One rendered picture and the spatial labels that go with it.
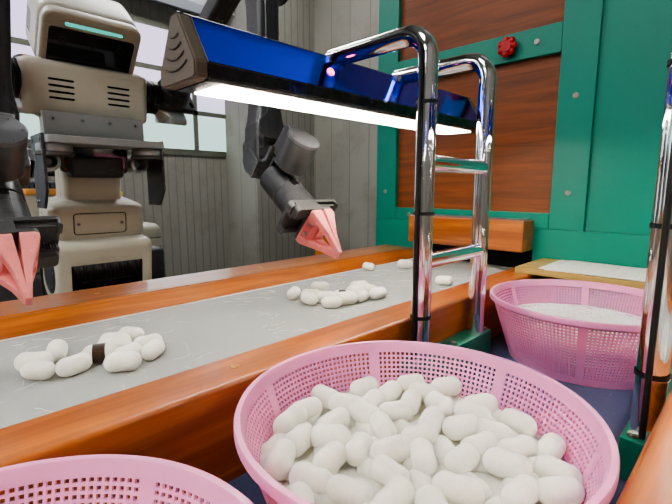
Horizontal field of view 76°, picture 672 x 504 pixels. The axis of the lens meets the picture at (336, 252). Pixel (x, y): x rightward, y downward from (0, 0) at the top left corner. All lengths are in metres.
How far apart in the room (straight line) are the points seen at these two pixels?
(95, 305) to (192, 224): 3.27
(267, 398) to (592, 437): 0.25
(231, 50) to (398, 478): 0.44
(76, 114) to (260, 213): 2.68
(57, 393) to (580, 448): 0.45
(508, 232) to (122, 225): 0.95
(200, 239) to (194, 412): 3.66
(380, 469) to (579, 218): 0.80
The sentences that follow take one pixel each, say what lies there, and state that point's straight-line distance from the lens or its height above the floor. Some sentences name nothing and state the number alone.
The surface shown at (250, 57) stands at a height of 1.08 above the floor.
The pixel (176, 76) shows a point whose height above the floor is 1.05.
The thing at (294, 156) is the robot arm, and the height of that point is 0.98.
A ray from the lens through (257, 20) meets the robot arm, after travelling 0.91.
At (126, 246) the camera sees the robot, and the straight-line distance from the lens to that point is 1.22.
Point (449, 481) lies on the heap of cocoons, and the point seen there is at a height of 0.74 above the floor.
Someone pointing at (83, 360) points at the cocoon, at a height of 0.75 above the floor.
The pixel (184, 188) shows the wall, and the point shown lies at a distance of 3.94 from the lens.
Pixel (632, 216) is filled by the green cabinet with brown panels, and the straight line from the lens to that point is 1.03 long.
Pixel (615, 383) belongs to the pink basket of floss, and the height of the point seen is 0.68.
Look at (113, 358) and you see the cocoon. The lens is 0.51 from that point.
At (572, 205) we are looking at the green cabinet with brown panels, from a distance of 1.04.
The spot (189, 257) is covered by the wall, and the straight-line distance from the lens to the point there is 3.99.
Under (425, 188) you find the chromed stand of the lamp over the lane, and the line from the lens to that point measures 0.53.
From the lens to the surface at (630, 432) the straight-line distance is 0.49.
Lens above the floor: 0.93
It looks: 9 degrees down
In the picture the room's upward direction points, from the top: straight up
